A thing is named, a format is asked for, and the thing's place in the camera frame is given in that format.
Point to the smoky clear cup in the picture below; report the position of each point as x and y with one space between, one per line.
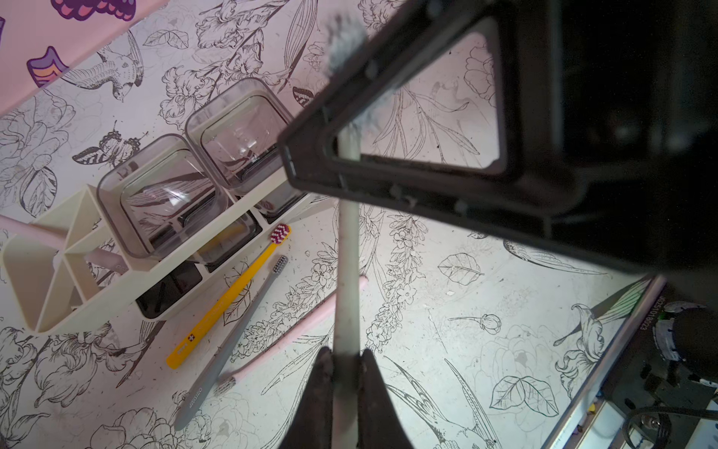
235 135
159 198

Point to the smoky clear cup left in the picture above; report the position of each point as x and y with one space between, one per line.
159 198

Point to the pink toothbrush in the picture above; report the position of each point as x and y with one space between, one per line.
56 241
316 316

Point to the white toothbrush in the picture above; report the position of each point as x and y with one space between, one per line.
348 280

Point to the smoky clear cup right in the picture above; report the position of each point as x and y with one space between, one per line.
235 135

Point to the yellow toothbrush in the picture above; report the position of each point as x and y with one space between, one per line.
279 235

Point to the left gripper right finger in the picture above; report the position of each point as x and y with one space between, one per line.
378 424

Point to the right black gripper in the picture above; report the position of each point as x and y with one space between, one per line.
618 108

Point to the grey toothbrush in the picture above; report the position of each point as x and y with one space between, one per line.
209 376

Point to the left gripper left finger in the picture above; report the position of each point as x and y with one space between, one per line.
311 426

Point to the cream toothbrush holder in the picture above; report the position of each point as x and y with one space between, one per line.
59 292

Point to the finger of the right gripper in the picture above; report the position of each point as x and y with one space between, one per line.
322 150

